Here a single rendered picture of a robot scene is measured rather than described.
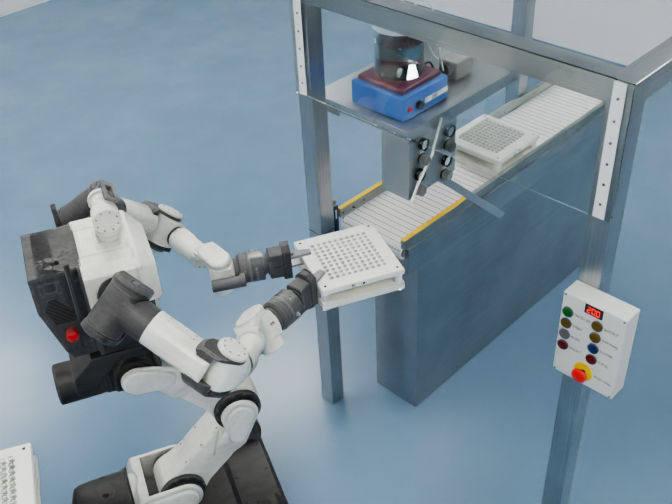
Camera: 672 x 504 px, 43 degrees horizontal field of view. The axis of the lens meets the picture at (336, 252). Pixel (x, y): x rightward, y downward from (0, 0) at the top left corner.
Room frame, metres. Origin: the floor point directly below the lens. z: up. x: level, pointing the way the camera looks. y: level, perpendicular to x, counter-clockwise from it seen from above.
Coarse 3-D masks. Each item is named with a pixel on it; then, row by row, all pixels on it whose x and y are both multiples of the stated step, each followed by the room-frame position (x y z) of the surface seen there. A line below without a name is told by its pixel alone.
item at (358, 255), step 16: (368, 224) 2.09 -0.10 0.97; (304, 240) 2.02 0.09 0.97; (320, 240) 2.02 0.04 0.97; (336, 240) 2.02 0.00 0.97; (352, 240) 2.02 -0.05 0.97; (368, 240) 2.02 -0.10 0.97; (304, 256) 1.95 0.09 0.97; (320, 256) 1.95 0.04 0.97; (336, 256) 1.95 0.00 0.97; (352, 256) 1.94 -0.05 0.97; (368, 256) 1.93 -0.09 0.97; (384, 256) 1.93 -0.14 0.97; (336, 272) 1.87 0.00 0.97; (352, 272) 1.86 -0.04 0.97; (368, 272) 1.86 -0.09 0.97; (384, 272) 1.85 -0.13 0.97; (400, 272) 1.86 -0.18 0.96; (320, 288) 1.80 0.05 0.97; (336, 288) 1.80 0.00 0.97
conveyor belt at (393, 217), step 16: (464, 176) 2.54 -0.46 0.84; (480, 176) 2.53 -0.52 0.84; (384, 192) 2.46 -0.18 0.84; (432, 192) 2.45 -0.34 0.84; (448, 192) 2.44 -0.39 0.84; (368, 208) 2.37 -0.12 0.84; (384, 208) 2.37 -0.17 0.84; (400, 208) 2.36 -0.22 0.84; (416, 208) 2.36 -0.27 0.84; (432, 208) 2.35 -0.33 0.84; (352, 224) 2.29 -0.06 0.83; (384, 224) 2.28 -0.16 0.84; (400, 224) 2.27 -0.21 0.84; (416, 224) 2.27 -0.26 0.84; (384, 240) 2.19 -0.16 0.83; (400, 240) 2.18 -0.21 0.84; (400, 256) 2.14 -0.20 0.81
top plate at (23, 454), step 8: (8, 448) 1.32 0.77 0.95; (16, 448) 1.32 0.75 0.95; (24, 448) 1.32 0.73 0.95; (32, 448) 1.33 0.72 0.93; (0, 456) 1.30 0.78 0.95; (8, 456) 1.30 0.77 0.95; (16, 456) 1.30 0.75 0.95; (24, 456) 1.30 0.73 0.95; (32, 456) 1.30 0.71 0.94; (16, 464) 1.27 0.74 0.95; (24, 464) 1.27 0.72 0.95; (32, 464) 1.27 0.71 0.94; (16, 472) 1.25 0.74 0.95; (24, 472) 1.25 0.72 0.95; (32, 472) 1.25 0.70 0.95; (0, 480) 1.23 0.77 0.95; (8, 480) 1.23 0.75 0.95; (16, 480) 1.23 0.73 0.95; (24, 480) 1.23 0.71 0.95; (32, 480) 1.23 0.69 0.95; (0, 488) 1.21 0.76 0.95; (8, 488) 1.21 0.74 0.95; (16, 488) 1.21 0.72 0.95; (24, 488) 1.21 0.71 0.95; (32, 488) 1.21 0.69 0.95; (0, 496) 1.19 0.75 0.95; (8, 496) 1.19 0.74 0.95; (24, 496) 1.19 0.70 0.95; (32, 496) 1.18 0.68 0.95
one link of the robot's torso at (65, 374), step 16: (96, 352) 1.67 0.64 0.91; (112, 352) 1.66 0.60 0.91; (128, 352) 1.67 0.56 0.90; (144, 352) 1.68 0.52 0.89; (64, 368) 1.67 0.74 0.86; (80, 368) 1.64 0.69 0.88; (96, 368) 1.64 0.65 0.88; (64, 384) 1.63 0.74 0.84; (80, 384) 1.62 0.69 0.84; (96, 384) 1.64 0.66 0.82; (64, 400) 1.62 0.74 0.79
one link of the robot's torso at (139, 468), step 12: (144, 456) 1.80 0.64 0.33; (156, 456) 1.81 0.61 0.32; (132, 468) 1.75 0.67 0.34; (144, 468) 1.79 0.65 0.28; (132, 480) 1.70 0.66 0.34; (144, 480) 1.69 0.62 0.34; (132, 492) 1.66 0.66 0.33; (144, 492) 1.66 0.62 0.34; (168, 492) 1.65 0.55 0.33; (180, 492) 1.66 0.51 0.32; (192, 492) 1.67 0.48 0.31
